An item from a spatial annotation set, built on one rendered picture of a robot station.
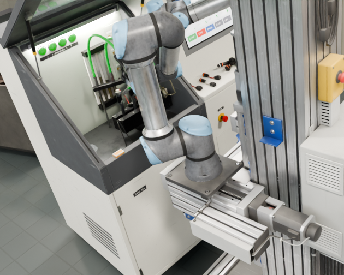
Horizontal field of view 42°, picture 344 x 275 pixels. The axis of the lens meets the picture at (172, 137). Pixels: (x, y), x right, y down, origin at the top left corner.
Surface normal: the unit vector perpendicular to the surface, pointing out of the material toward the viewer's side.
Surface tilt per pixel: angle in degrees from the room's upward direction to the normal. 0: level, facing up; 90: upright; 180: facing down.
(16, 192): 0
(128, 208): 90
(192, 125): 7
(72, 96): 90
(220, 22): 76
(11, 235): 0
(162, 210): 90
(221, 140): 90
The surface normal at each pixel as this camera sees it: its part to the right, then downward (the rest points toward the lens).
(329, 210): -0.67, 0.51
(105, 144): -0.19, -0.82
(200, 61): 0.59, 0.10
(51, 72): 0.65, 0.30
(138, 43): 0.24, 0.42
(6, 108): -0.43, 0.56
